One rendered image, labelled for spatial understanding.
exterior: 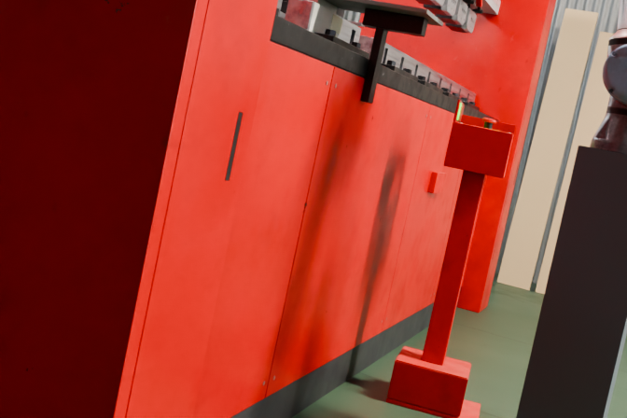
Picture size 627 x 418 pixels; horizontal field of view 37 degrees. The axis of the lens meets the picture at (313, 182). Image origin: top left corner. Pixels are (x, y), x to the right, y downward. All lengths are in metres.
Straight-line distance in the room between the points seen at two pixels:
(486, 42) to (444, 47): 0.19
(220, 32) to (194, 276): 0.34
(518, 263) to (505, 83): 1.54
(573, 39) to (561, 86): 0.29
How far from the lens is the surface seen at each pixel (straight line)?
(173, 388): 1.37
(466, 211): 2.59
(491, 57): 4.37
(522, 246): 5.58
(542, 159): 5.63
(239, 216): 1.68
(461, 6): 3.58
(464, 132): 2.52
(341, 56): 2.02
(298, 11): 2.16
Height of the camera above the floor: 0.71
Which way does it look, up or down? 4 degrees down
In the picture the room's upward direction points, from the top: 12 degrees clockwise
